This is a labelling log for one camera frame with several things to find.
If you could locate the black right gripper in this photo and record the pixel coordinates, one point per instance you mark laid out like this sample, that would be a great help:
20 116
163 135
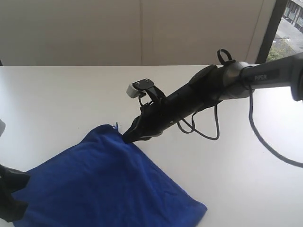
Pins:
178 108

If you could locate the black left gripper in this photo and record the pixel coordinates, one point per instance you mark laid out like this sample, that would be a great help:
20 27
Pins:
12 180

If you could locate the blue microfibre towel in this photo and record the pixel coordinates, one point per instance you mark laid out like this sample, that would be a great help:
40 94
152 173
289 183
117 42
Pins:
104 182

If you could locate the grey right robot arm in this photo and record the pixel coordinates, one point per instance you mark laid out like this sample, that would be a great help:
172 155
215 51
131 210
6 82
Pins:
207 88

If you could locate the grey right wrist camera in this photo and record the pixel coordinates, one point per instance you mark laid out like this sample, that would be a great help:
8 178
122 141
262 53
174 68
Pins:
145 87

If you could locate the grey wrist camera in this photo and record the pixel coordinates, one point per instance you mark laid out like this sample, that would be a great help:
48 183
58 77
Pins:
2 127
145 87

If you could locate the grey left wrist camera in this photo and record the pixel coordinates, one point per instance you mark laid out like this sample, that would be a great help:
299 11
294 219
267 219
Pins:
2 127

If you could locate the dark window frame post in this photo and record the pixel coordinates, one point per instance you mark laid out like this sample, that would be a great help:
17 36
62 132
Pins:
271 30

